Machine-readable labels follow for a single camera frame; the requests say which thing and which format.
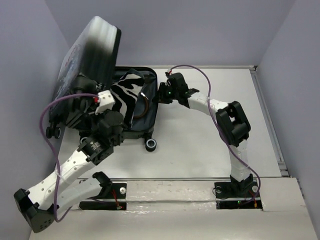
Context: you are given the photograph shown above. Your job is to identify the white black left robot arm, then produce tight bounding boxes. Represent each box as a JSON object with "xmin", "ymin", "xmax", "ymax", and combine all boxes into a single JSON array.
[{"xmin": 13, "ymin": 110, "xmax": 124, "ymax": 233}]

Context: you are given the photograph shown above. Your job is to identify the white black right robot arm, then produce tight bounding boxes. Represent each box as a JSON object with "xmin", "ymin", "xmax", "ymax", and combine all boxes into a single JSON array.
[{"xmin": 153, "ymin": 71, "xmax": 254, "ymax": 200}]

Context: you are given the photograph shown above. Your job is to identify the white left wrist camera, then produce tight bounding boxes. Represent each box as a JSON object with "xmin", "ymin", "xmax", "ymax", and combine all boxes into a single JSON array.
[{"xmin": 94, "ymin": 90, "xmax": 116, "ymax": 115}]

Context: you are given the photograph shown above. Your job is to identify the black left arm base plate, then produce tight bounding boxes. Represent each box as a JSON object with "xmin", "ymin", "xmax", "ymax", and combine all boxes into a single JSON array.
[{"xmin": 78, "ymin": 181, "xmax": 127, "ymax": 211}]

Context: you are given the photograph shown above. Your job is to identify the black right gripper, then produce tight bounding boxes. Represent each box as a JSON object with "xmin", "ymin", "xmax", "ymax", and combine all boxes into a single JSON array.
[{"xmin": 151, "ymin": 82, "xmax": 179, "ymax": 105}]

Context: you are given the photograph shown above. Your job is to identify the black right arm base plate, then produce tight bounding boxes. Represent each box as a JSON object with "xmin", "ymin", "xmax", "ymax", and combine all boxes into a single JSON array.
[{"xmin": 212, "ymin": 181, "xmax": 263, "ymax": 210}]

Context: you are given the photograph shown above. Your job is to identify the black hard-shell suitcase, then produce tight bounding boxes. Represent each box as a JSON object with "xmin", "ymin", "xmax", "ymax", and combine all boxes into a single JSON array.
[{"xmin": 41, "ymin": 16, "xmax": 158, "ymax": 152}]

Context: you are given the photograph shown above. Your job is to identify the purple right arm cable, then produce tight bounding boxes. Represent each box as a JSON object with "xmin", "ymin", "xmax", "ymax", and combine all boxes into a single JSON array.
[{"xmin": 168, "ymin": 64, "xmax": 262, "ymax": 203}]

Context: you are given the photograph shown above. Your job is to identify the brown silver headphones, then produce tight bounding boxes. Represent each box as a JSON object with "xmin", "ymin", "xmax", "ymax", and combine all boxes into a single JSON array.
[{"xmin": 133, "ymin": 92, "xmax": 149, "ymax": 119}]

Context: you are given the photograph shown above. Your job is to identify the zebra print plush cloth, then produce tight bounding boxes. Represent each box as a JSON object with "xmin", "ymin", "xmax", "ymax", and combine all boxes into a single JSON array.
[{"xmin": 110, "ymin": 68, "xmax": 145, "ymax": 128}]

